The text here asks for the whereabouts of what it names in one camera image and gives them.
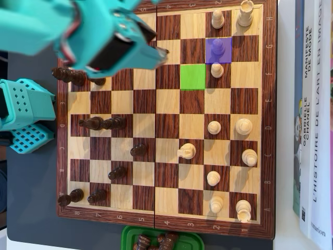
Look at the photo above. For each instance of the turquoise gripper black motor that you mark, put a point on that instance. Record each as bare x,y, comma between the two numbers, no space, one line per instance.
145,52

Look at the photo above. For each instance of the white chess pawn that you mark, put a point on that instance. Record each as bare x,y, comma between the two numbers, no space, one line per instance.
216,204
218,48
214,127
218,19
217,70
213,178

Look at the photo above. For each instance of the dark brown chess pawn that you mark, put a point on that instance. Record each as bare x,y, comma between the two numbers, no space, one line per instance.
99,81
117,173
166,239
138,150
97,196

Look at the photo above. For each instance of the tall dark brown chess piece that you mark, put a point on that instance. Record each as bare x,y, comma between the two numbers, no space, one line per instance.
91,122
70,76
114,123

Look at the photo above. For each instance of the white chess rook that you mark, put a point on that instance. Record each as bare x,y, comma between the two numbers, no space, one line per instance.
245,14
243,208

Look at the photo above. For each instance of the white chess knight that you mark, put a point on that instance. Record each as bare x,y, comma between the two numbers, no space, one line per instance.
187,151

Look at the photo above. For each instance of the white chess king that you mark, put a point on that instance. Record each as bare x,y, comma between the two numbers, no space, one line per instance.
243,126

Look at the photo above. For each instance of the white chess bishop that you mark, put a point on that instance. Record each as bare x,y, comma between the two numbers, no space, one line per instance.
249,157

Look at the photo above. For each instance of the dark brown chess rook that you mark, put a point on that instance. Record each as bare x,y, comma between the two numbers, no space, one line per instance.
71,196

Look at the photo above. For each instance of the folding wooden chessboard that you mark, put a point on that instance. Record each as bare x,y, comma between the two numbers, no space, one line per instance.
169,104

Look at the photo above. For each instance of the white Gabrielle Chanel book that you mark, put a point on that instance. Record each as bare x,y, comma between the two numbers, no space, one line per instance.
307,78

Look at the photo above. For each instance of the white art history book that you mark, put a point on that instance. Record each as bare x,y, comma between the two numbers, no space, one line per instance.
321,130

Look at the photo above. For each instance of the green plastic tray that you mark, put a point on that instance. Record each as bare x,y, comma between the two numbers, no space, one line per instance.
192,240

